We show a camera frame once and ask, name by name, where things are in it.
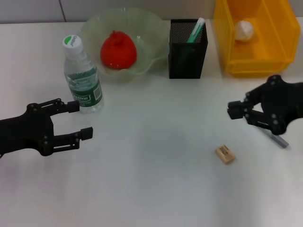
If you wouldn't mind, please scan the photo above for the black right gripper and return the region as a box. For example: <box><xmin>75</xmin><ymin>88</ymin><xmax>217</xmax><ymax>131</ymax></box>
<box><xmin>227</xmin><ymin>75</ymin><xmax>303</xmax><ymax>136</ymax></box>

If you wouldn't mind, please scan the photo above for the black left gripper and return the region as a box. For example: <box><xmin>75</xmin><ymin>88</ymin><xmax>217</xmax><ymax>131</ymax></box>
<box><xmin>0</xmin><ymin>97</ymin><xmax>94</xmax><ymax>157</ymax></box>

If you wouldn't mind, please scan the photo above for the clear green-label water bottle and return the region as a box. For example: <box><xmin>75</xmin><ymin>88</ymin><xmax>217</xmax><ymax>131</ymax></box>
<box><xmin>62</xmin><ymin>35</ymin><xmax>105</xmax><ymax>114</ymax></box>

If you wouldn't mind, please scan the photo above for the beige eraser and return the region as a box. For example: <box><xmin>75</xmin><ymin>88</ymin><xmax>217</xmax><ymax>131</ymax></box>
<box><xmin>214</xmin><ymin>145</ymin><xmax>236</xmax><ymax>166</ymax></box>

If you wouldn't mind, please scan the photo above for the red-orange toy orange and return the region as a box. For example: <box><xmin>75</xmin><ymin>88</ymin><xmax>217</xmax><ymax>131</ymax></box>
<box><xmin>99</xmin><ymin>30</ymin><xmax>138</xmax><ymax>70</ymax></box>

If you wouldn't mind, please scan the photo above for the white paper ball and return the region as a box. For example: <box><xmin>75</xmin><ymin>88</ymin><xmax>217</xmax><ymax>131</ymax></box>
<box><xmin>234</xmin><ymin>20</ymin><xmax>255</xmax><ymax>43</ymax></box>

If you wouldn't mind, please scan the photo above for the mint green utility knife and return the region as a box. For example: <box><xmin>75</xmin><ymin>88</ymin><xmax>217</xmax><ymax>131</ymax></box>
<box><xmin>186</xmin><ymin>17</ymin><xmax>206</xmax><ymax>44</ymax></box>

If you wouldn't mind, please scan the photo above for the grey glitter pen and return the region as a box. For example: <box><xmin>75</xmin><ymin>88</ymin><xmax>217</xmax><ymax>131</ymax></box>
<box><xmin>259</xmin><ymin>129</ymin><xmax>290</xmax><ymax>149</ymax></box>

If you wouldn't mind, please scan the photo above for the black mesh pen holder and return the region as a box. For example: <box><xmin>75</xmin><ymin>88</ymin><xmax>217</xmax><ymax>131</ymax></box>
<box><xmin>168</xmin><ymin>18</ymin><xmax>209</xmax><ymax>79</ymax></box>

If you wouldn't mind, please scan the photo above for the translucent wavy glass fruit bowl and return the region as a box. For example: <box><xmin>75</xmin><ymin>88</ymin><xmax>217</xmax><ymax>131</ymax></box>
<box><xmin>79</xmin><ymin>6</ymin><xmax>170</xmax><ymax>83</ymax></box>

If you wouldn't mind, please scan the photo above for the yellow plastic bin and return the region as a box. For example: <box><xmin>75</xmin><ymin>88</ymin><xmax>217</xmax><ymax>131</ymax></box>
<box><xmin>213</xmin><ymin>0</ymin><xmax>301</xmax><ymax>78</ymax></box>

